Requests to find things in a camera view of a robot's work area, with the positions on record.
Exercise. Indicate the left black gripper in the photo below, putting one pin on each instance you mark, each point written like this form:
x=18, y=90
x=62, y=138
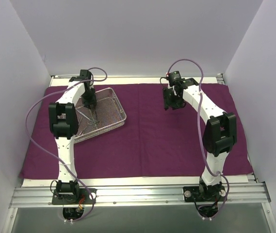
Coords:
x=89, y=102

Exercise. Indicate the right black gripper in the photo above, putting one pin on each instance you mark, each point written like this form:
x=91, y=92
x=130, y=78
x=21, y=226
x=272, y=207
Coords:
x=172, y=104

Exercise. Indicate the silver surgical scissors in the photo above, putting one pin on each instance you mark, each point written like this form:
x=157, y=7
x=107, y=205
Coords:
x=90, y=121

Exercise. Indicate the metal mesh instrument tray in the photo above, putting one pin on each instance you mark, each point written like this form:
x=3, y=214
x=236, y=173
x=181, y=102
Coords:
x=110, y=112

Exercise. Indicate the purple cloth wrap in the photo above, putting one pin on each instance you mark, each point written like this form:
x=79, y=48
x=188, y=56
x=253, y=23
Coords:
x=152, y=142

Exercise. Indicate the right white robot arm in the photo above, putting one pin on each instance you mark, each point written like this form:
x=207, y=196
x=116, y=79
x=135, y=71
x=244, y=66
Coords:
x=217, y=129

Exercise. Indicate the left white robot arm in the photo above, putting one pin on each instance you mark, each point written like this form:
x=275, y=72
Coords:
x=63, y=123

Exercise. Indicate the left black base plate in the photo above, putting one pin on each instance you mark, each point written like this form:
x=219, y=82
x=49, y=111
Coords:
x=83, y=197

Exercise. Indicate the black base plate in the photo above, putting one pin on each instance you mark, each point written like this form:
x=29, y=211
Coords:
x=83, y=197
x=204, y=193

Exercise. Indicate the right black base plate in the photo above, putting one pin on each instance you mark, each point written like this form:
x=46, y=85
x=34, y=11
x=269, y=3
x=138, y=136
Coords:
x=204, y=193

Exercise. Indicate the aluminium front rail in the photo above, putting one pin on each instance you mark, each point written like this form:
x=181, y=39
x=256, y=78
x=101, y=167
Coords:
x=114, y=196

